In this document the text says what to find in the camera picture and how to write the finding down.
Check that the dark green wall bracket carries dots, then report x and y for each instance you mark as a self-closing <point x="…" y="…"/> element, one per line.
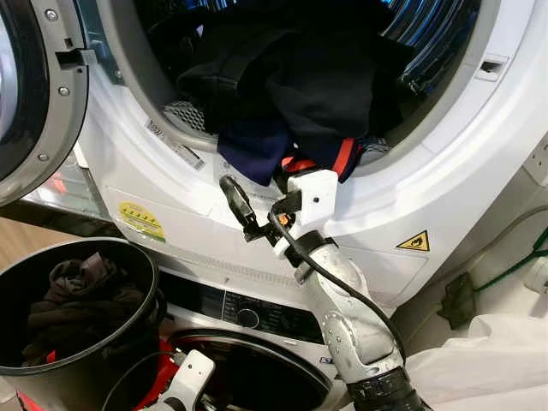
<point x="457" y="301"/>

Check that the black round laundry bucket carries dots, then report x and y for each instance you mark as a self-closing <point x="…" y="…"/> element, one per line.
<point x="77" y="381"/>

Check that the navy shirt with red stripe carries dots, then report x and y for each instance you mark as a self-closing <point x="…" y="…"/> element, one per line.
<point x="248" y="150"/>

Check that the yellow triangle warning sticker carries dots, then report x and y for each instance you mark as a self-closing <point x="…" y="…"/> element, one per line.
<point x="413" y="243"/>

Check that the white wall socket plate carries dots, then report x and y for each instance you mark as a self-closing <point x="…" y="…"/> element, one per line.
<point x="539" y="163"/>

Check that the black washer control knob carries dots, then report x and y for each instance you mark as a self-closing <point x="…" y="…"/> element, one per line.
<point x="247" y="318"/>

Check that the white tumble dryer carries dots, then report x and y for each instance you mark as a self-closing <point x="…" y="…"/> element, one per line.
<point x="445" y="163"/>

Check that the silver round dryer door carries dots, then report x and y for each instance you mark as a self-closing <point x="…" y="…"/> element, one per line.
<point x="60" y="94"/>

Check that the white cloth bag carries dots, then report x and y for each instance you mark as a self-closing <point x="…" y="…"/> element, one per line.
<point x="479" y="360"/>

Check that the dark round washer door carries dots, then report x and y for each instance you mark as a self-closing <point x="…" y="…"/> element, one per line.
<point x="248" y="377"/>

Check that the white power plug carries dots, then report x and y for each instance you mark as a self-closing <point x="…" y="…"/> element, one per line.
<point x="538" y="274"/>

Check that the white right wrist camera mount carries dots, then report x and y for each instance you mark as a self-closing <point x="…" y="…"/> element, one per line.
<point x="315" y="201"/>

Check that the dark brown crumpled clothes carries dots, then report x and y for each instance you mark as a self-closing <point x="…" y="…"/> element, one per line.
<point x="77" y="304"/>

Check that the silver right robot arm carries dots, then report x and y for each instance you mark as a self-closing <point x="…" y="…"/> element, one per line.
<point x="351" y="317"/>

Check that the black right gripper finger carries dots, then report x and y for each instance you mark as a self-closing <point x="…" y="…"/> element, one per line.
<point x="240" y="205"/>

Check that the yellow energy label sticker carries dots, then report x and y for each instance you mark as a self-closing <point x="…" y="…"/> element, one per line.
<point x="141" y="223"/>

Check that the white washing machine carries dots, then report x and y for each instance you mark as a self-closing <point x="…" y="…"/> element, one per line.
<point x="282" y="317"/>

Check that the red plastic stool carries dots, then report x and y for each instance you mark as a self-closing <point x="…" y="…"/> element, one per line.
<point x="158" y="372"/>

